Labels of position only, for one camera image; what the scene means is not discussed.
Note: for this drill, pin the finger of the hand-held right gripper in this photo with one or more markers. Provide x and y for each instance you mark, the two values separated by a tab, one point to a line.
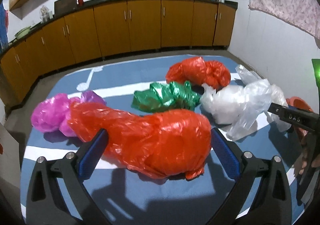
278	110

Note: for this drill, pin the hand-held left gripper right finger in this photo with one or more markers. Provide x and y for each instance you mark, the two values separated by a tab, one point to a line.
225	155

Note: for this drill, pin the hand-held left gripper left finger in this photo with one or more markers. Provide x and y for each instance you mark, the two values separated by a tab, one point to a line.
92	155

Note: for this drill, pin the red plastic basket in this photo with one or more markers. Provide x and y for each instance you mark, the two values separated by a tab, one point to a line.
297	102

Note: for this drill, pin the white plastic bag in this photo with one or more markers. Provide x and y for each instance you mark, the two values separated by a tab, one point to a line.
232	105

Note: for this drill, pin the clear plastic bag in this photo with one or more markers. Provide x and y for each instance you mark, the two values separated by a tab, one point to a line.
246	75

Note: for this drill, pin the magenta plastic bag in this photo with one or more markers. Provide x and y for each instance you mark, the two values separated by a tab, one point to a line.
50	115

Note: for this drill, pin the large red plastic bag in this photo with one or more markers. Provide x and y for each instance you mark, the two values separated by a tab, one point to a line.
162	140

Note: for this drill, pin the shiny green plastic bag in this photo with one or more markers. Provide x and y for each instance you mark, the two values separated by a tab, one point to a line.
160	97

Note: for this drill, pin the person's right hand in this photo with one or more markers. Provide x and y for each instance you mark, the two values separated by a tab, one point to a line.
306	150

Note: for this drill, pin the white panel with flower decal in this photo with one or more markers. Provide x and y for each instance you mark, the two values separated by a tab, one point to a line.
8	145

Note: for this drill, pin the blue striped music note tablecloth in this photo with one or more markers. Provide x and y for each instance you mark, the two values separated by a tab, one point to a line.
125	72

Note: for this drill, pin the wooden lower kitchen cabinets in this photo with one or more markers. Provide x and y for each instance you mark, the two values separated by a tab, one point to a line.
112	27

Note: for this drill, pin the green basin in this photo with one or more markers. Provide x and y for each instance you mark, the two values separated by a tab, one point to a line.
22	33

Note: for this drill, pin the glass jar with plastic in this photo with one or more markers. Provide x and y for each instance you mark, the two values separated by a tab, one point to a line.
46	15

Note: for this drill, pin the dark wooden cutting board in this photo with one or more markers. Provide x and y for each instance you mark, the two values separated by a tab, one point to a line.
65	4

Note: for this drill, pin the blue hanging cloth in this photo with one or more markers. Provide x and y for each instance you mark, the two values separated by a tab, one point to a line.
3	30

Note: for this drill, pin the red hanging cloth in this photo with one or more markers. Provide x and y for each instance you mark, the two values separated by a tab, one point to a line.
6	19

